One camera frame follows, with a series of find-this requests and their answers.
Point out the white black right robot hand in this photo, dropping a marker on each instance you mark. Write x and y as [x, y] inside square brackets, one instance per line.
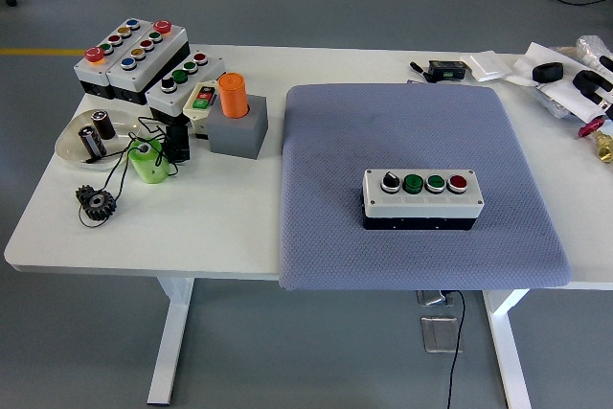
[606, 103]

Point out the four-button white control box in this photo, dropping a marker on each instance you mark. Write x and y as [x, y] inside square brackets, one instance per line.
[161, 100]
[421, 205]

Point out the five-button box with mushroom button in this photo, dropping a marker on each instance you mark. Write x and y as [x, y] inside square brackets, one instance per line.
[159, 52]
[89, 74]

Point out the white paper sheet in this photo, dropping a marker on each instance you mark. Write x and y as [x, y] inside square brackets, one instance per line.
[572, 102]

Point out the brass valve body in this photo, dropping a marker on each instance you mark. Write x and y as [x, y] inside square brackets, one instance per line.
[604, 146]

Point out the clear plastic bag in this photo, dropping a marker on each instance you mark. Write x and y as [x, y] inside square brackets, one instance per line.
[551, 100]

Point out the clear bubble wrap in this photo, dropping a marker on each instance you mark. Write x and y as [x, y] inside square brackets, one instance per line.
[590, 47]

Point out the black module with green terminal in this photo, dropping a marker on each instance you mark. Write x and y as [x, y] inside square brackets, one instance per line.
[446, 70]

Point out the black pen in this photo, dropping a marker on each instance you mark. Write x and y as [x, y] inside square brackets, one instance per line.
[419, 69]

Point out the metal floor socket box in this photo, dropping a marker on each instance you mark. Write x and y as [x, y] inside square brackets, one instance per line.
[433, 298]

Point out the white table leg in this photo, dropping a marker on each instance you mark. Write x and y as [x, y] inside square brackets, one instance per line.
[507, 347]
[170, 342]

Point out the grey-blue textured mat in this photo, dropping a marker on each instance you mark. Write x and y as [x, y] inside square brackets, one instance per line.
[335, 141]

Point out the metal floor outlet plate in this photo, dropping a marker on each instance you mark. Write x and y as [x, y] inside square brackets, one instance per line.
[438, 334]

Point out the grey block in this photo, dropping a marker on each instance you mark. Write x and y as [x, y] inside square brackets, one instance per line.
[237, 136]

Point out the orange cylinder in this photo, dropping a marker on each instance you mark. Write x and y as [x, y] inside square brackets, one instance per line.
[233, 97]

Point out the small black adapter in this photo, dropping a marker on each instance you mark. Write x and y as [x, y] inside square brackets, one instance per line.
[178, 143]

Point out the green cylinder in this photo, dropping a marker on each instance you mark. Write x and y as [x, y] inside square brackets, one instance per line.
[149, 165]

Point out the dark cylindrical capacitor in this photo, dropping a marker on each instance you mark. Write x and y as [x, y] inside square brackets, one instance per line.
[103, 125]
[92, 142]

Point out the black metal gear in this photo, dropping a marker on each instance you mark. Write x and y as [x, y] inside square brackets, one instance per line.
[98, 203]

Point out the clear shallow dish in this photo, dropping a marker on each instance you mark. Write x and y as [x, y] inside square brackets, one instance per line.
[72, 145]

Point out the cream red-green switch box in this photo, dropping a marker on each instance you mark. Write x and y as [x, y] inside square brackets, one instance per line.
[201, 97]

